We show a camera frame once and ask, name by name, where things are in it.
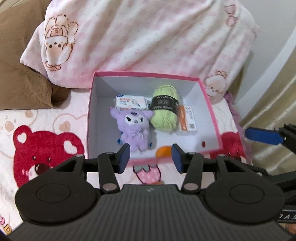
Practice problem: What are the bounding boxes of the orange makeup sponge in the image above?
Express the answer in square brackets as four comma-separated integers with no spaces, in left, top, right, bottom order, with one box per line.
[155,146,171,158]

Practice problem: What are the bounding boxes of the orange white floss pack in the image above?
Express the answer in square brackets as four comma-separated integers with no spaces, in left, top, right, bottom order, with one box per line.
[178,105,197,135]

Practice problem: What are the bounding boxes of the purple plush toy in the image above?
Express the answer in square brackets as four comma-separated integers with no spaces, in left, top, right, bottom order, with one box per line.
[110,108,154,152]

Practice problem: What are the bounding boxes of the white wet wipes pack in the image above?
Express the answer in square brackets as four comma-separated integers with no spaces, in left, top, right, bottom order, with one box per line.
[115,95,149,110]

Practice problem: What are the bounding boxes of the green yarn ball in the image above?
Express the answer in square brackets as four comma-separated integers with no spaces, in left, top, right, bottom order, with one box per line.
[149,85,179,133]

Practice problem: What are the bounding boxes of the blue white tissue pack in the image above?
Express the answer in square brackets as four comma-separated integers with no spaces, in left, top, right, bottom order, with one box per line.
[117,138,152,148]

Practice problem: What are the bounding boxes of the golden satin curtain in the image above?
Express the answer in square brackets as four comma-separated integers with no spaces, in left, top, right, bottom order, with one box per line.
[241,51,296,175]

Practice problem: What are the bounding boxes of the pink cardboard box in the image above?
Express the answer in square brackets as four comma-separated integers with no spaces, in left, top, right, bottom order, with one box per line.
[87,72,222,163]

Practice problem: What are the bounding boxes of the red bear print blanket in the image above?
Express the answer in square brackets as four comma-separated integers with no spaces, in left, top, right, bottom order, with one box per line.
[1,90,252,235]

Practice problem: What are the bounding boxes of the brown pillow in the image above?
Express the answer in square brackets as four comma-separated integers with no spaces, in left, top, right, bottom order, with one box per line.
[1,1,69,110]

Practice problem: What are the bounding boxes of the pink checkered pillow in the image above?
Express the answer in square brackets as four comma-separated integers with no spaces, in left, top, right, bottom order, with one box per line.
[20,1,259,104]

